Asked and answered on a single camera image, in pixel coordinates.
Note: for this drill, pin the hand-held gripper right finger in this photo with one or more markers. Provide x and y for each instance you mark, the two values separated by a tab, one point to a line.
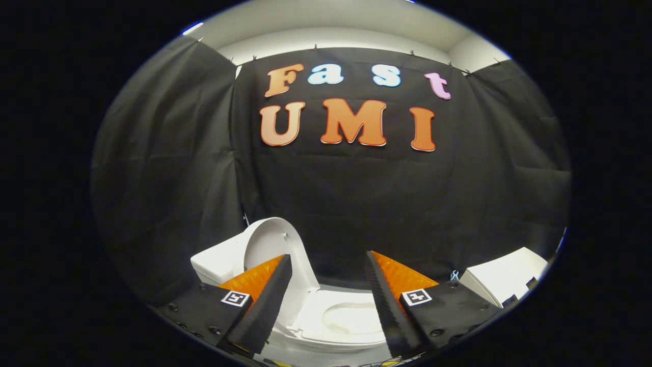
389	311

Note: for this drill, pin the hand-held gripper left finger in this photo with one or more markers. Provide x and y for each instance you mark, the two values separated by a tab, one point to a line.
267	306

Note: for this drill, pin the white toilet lid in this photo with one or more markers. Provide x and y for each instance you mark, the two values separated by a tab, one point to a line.
270	239

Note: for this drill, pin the white toilet seat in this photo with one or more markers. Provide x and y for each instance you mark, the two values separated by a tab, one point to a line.
316	326

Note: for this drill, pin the white toilet with tank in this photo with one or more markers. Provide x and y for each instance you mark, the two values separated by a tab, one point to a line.
216	262

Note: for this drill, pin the black backdrop cloth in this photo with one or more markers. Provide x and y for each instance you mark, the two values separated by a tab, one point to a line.
356	204

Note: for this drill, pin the white drawer cabinet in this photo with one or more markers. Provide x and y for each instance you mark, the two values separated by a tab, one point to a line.
504	275

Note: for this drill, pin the narrow ceiling light strip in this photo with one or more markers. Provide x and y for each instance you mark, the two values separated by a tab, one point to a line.
192	28

